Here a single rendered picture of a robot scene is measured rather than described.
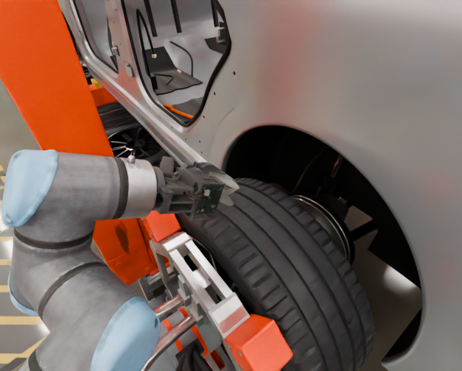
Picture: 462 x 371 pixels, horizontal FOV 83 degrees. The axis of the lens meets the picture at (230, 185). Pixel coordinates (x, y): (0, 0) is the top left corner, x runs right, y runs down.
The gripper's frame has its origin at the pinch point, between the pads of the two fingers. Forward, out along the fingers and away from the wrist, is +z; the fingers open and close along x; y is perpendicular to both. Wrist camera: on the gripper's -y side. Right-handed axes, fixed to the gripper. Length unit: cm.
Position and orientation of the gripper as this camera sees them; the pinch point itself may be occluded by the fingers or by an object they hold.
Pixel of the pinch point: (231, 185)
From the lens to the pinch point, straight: 56.5
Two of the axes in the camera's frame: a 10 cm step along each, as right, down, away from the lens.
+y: 6.1, 4.3, -6.6
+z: 7.3, 0.2, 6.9
